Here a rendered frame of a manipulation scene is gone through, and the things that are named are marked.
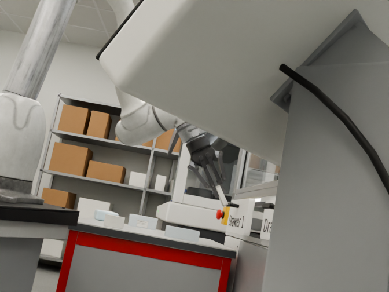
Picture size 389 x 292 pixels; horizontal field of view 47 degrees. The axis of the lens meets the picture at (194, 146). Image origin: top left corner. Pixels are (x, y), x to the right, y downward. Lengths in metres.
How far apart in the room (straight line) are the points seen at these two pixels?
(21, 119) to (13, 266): 0.37
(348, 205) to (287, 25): 0.18
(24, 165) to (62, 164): 4.20
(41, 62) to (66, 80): 4.63
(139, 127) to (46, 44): 0.38
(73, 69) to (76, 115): 0.86
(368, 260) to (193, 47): 0.24
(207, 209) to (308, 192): 1.83
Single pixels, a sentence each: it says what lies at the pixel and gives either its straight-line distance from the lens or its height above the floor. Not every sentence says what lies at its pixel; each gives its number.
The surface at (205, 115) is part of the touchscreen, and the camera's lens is 0.47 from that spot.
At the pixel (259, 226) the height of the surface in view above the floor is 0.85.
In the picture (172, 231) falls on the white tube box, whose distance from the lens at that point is 1.66.
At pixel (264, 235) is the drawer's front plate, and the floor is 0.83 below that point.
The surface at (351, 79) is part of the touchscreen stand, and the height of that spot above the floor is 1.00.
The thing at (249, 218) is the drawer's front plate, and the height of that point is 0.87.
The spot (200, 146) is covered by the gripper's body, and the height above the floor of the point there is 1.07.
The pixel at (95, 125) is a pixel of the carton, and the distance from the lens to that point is 5.36.
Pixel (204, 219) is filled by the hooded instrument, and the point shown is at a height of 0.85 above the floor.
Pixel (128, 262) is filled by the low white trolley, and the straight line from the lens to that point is 1.58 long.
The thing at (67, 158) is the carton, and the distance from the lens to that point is 5.42.
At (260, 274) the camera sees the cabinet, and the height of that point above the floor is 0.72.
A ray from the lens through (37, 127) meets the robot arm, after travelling 1.24.
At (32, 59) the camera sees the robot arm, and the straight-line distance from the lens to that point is 1.47.
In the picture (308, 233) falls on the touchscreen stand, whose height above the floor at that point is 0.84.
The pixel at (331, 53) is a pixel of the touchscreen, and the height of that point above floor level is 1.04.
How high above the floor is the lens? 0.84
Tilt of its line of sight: 9 degrees up
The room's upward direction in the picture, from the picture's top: 10 degrees clockwise
